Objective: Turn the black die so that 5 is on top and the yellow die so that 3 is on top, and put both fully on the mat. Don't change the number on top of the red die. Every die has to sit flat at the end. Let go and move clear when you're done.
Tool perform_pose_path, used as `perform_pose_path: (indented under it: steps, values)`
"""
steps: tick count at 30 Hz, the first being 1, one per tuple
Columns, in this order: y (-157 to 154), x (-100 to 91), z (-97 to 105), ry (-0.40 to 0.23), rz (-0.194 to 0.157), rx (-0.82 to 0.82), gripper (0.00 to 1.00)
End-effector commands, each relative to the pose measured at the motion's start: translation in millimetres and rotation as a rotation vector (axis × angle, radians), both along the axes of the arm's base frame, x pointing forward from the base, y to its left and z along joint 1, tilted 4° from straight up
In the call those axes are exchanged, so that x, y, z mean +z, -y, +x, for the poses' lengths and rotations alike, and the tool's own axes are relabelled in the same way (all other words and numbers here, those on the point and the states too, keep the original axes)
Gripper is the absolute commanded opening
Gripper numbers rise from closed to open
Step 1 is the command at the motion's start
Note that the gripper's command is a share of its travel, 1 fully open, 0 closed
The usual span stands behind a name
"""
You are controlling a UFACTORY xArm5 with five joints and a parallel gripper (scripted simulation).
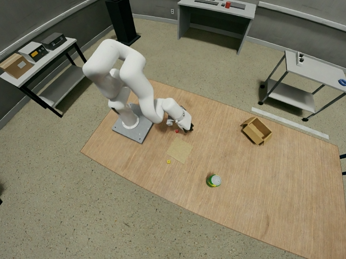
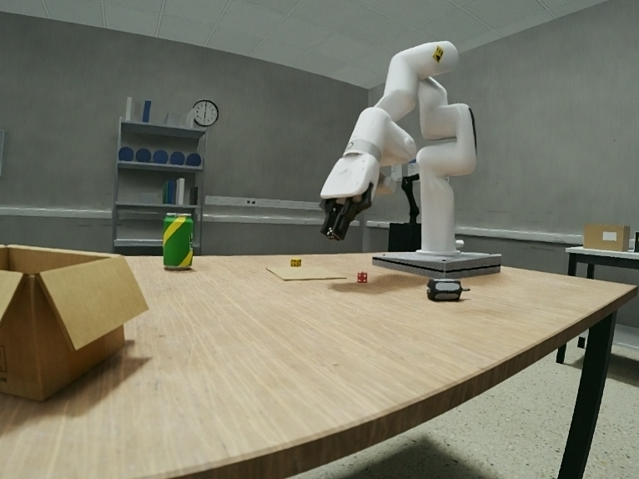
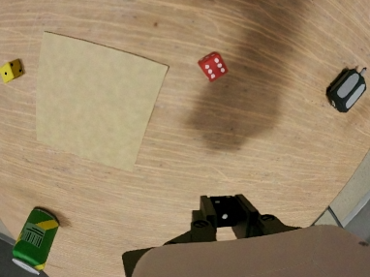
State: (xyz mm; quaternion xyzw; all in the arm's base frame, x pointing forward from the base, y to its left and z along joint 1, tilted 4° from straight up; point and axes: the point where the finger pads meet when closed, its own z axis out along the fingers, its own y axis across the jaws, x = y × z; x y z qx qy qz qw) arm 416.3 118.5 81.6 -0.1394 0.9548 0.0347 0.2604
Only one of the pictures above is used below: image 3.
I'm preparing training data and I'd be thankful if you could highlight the beige square mat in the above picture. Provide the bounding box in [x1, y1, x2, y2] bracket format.
[36, 31, 169, 172]

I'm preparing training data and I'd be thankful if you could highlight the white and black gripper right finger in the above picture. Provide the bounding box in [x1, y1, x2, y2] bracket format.
[231, 194, 302, 239]

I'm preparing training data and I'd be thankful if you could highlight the red die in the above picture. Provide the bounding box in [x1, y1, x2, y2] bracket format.
[198, 51, 229, 82]

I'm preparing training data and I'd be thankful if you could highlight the yellow die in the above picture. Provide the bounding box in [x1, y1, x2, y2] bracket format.
[0, 59, 23, 83]

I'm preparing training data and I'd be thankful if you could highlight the black die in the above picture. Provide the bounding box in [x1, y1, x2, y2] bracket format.
[210, 196, 238, 228]

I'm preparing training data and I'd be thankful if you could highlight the green drink can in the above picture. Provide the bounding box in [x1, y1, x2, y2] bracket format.
[13, 209, 59, 274]

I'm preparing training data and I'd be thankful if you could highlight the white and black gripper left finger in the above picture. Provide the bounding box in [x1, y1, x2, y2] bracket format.
[122, 196, 217, 277]

